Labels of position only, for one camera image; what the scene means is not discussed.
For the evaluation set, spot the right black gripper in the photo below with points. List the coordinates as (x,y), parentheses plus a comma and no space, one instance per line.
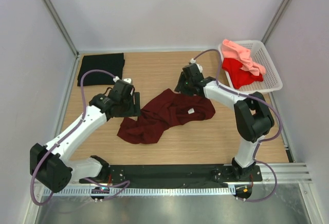
(180,87)

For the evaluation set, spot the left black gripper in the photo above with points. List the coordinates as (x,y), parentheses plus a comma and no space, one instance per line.
(130,112)

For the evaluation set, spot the dark red t shirt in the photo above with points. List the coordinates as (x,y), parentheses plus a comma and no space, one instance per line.
(167,110)

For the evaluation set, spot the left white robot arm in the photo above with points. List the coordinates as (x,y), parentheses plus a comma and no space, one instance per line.
(51,164)

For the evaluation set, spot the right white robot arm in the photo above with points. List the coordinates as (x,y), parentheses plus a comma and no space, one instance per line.
(252,115)

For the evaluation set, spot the folded black t shirt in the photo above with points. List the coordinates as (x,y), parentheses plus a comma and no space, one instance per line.
(112,63)

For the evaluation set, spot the bright red t shirt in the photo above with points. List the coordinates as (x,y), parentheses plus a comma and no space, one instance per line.
(238,76)

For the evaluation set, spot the pink t shirt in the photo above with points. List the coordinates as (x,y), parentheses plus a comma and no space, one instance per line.
(235,51)

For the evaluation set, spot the white plastic basket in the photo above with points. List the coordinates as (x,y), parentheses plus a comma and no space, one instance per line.
(259,54)

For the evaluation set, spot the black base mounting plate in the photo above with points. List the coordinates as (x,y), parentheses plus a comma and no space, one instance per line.
(190,176)

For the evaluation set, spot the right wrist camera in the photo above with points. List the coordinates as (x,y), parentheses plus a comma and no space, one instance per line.
(200,68)

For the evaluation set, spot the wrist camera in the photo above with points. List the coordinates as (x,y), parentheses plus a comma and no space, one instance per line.
(128,80)
(200,68)

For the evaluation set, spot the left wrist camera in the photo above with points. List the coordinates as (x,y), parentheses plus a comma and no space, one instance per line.
(128,80)

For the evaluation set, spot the white slotted cable duct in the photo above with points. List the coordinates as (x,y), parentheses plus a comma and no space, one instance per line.
(88,190)

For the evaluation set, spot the aluminium front rail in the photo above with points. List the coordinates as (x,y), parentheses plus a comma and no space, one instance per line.
(283,173)

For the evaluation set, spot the left aluminium frame post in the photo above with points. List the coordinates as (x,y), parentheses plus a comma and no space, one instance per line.
(58,22)

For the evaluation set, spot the aluminium frame post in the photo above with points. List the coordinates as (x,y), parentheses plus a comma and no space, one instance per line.
(275,20)
(58,22)

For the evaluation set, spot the right aluminium frame post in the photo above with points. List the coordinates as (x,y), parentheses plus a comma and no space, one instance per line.
(275,20)

